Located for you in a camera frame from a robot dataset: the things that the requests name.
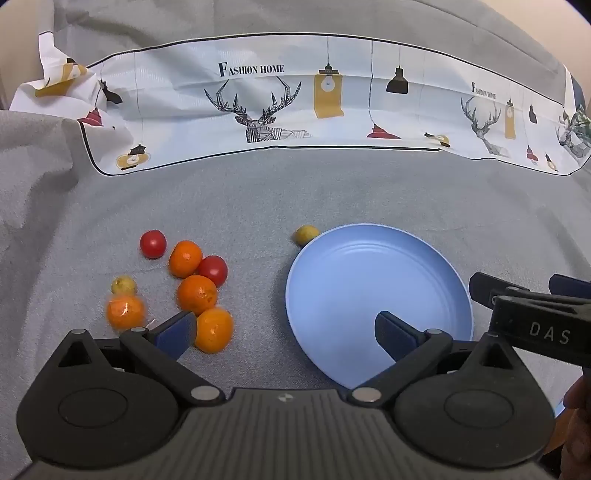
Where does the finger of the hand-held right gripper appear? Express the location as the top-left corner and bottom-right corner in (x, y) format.
(468, 272), (532, 315)
(549, 274), (591, 298)

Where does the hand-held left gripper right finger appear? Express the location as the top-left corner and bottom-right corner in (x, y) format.
(346, 311), (532, 409)

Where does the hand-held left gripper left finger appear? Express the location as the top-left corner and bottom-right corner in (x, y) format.
(46, 310), (227, 409)

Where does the orange mandarin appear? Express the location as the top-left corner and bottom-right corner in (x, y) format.
(168, 240), (204, 279)
(177, 274), (219, 317)
(194, 307), (234, 354)
(106, 294), (147, 334)

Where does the light blue plate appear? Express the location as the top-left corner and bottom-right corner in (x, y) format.
(285, 224), (475, 390)

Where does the small yellow round fruit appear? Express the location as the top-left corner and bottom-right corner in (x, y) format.
(111, 275), (138, 297)
(292, 225), (320, 247)

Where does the red cherry tomato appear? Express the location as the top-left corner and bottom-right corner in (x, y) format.
(198, 255), (229, 288)
(140, 230), (167, 260)

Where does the person's right hand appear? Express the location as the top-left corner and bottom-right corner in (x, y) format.
(558, 376), (591, 480)

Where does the white printed cloth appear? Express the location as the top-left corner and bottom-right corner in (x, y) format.
(9, 30), (591, 177)

